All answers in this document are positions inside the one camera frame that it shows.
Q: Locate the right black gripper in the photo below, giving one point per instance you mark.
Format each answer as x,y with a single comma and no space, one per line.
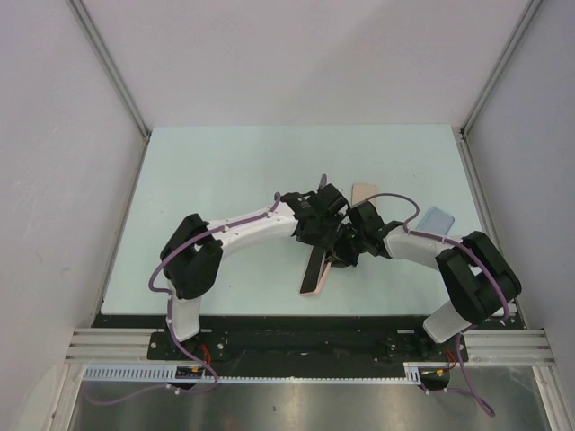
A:
340,258

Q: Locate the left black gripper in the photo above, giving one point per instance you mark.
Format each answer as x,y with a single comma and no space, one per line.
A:
326,239

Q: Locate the phone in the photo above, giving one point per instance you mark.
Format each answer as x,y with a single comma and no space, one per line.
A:
321,280
436,221

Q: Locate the gold pink smartphone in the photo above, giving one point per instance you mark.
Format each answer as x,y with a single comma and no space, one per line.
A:
361,192

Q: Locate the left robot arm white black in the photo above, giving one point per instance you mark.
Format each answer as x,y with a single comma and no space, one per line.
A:
190,260

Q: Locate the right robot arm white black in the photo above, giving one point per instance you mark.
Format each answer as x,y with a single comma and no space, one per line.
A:
478,280

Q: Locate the right aluminium side rail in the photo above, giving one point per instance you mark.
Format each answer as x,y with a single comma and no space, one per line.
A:
476,187

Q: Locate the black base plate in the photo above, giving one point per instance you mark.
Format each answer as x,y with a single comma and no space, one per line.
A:
310,348

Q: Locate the right aluminium corner post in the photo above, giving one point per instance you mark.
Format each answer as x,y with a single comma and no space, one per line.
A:
516,37

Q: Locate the aluminium corner post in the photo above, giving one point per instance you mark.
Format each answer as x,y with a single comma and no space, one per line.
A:
516,37
104,57

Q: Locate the left aluminium corner post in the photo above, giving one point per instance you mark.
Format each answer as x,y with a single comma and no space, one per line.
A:
104,57

